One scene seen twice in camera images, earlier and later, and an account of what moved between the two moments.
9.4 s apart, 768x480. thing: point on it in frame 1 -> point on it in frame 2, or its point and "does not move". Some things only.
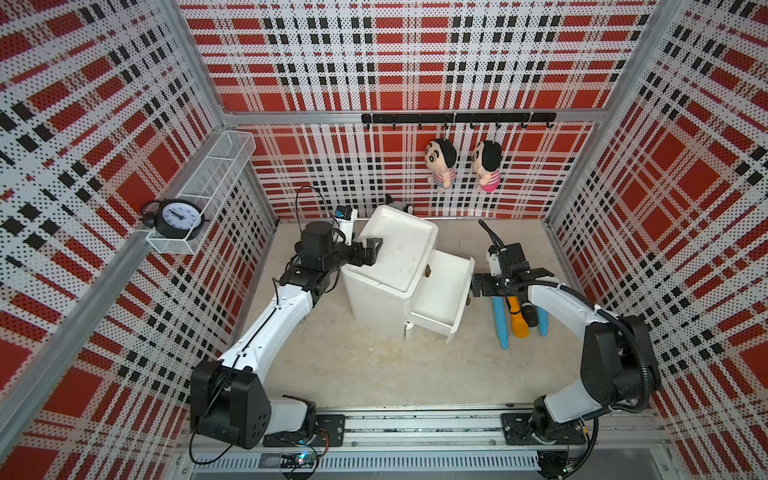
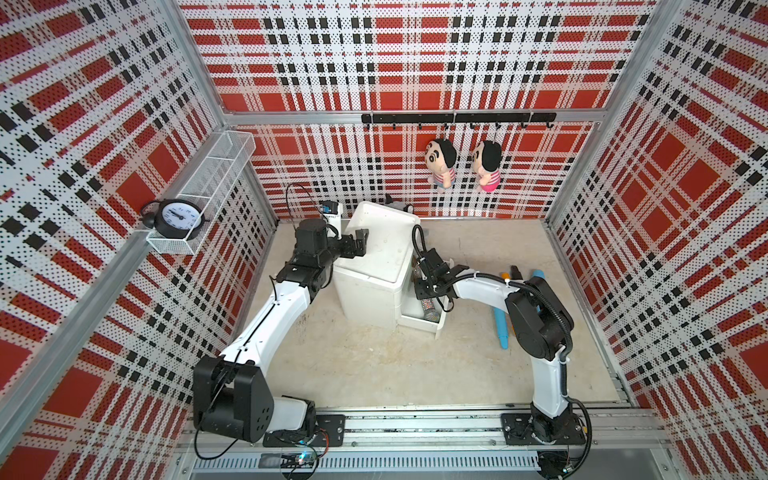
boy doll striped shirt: (440, 157) does not move
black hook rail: (471, 118) does not move
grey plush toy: (409, 208) does not move
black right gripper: (485, 278) -> (419, 290)
